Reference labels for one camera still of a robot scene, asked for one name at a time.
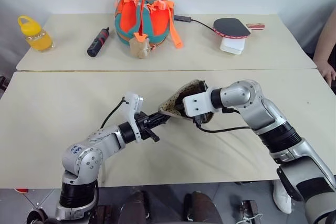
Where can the bystander forearm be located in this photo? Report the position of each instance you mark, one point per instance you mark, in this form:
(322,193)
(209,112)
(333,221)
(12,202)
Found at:
(326,37)

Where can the black marker pen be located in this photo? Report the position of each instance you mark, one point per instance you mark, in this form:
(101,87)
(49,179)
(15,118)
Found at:
(98,42)

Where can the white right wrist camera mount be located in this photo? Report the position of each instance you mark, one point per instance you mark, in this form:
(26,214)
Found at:
(197,103)

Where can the black round wheel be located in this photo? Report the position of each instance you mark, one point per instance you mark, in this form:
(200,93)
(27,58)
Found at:
(36,217)

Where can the white table leg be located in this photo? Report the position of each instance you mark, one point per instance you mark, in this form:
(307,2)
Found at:
(104,171)

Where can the leopard print pouch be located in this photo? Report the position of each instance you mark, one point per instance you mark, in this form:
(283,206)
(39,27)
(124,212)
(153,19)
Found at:
(170,103)

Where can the white shoe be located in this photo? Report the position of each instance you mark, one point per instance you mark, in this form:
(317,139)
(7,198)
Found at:
(282,197)

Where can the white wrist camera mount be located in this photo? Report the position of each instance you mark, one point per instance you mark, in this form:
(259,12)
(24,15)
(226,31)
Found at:
(132,103)
(197,103)

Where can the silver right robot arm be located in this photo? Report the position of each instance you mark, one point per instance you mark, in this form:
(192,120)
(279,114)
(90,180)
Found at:
(278,129)

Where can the yellow lidded jar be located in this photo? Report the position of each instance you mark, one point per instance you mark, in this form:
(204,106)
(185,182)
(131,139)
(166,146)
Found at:
(36,36)

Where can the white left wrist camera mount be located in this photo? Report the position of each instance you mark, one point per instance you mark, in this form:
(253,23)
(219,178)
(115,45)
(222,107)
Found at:
(132,103)

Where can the black usb hub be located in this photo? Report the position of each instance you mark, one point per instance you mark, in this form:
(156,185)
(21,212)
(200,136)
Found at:
(182,18)

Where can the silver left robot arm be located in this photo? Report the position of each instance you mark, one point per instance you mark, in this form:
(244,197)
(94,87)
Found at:
(86,161)

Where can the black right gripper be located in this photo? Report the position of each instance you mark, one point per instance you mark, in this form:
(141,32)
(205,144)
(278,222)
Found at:
(203,119)

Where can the bystander hand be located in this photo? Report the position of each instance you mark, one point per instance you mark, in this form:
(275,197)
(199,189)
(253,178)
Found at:
(329,70)

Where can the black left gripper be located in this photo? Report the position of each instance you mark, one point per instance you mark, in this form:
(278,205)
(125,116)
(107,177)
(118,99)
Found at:
(144,127)

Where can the red floor object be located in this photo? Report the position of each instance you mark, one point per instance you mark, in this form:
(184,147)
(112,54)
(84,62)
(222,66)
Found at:
(21,190)

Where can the beige plush toy charm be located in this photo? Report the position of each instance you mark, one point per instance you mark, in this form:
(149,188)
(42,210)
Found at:
(140,48)

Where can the black table tennis paddle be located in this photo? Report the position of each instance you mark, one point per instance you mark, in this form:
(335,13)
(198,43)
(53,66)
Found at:
(232,27)

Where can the white flat box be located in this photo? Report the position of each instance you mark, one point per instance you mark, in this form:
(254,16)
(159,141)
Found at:
(233,46)

